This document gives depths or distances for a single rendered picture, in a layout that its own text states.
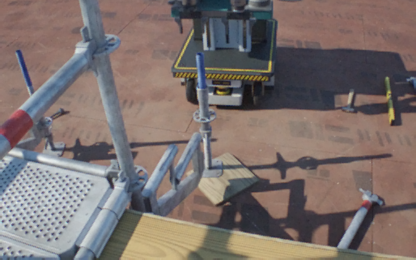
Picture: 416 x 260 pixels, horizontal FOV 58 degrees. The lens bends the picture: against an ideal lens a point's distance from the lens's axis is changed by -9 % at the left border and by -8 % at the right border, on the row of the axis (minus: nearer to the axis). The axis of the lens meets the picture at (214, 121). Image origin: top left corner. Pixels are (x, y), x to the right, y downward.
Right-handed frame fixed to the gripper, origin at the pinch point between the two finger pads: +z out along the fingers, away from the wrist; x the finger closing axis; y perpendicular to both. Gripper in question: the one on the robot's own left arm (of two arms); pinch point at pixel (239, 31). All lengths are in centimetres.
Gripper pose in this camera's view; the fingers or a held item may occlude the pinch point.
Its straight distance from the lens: 241.1
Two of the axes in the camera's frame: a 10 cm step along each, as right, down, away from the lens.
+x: 9.9, 0.6, -1.6
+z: 0.5, 7.9, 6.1
